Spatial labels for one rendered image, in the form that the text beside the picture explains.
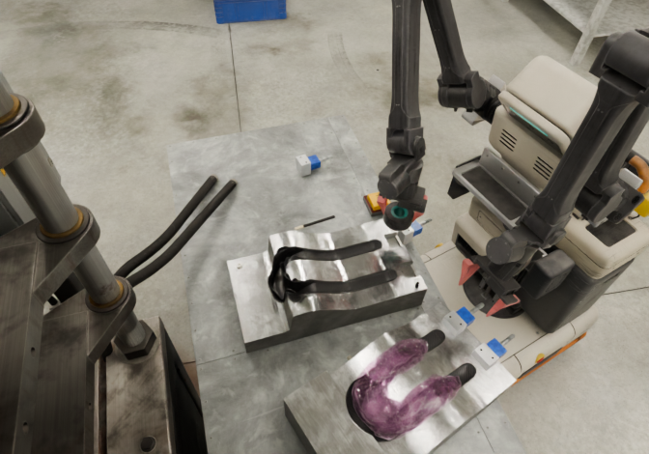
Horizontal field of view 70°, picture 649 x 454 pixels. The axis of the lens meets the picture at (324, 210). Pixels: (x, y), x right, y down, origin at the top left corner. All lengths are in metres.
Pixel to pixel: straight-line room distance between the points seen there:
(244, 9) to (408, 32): 3.28
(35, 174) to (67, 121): 2.68
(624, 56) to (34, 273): 1.00
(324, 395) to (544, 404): 1.34
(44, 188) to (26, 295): 0.17
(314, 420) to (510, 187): 0.79
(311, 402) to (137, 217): 1.84
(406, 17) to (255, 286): 0.77
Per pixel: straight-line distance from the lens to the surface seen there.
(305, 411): 1.10
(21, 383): 0.83
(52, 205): 0.91
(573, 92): 1.20
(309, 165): 1.62
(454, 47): 1.25
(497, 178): 1.40
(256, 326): 1.24
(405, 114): 1.09
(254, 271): 1.33
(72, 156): 3.24
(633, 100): 0.87
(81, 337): 1.13
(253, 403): 1.23
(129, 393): 1.32
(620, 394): 2.46
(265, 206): 1.56
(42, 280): 0.91
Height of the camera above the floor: 1.96
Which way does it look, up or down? 49 degrees down
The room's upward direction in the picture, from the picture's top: 2 degrees clockwise
